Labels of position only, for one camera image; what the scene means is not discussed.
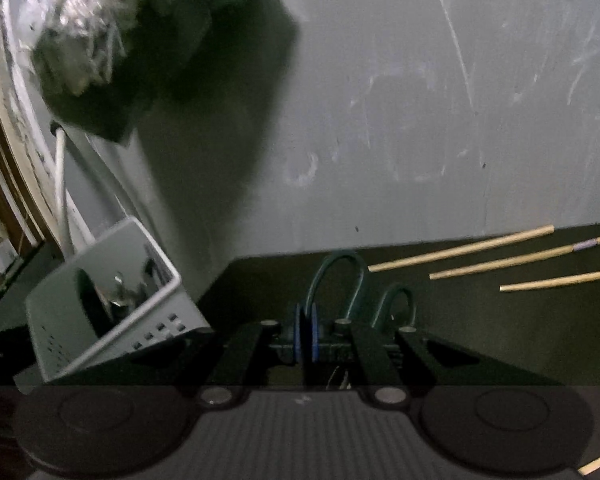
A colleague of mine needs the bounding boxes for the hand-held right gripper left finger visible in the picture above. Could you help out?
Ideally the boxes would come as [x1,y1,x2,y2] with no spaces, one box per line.
[125,304,307,407]

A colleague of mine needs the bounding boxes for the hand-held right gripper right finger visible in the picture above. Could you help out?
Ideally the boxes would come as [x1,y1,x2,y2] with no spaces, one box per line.
[307,304,568,407]

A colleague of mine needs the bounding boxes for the green handle scissors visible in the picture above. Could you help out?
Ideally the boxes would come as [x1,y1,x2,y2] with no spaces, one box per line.
[304,251,417,391]

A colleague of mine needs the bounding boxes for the wooden chopstick purple band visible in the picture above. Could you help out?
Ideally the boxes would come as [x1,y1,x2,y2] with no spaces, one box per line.
[429,233,600,281]
[499,267,600,292]

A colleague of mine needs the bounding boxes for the white perforated utensil basket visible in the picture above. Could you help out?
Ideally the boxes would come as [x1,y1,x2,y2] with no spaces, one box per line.
[25,216,213,383]

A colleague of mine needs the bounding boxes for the clear plastic bag of greens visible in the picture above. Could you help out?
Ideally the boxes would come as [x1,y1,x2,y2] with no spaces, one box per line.
[30,0,281,143]

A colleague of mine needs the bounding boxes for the white hose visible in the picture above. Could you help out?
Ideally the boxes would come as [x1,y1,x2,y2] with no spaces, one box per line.
[50,122,98,256]

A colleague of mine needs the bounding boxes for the wooden door frame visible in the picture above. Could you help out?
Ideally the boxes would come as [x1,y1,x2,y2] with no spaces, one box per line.
[0,0,51,261]

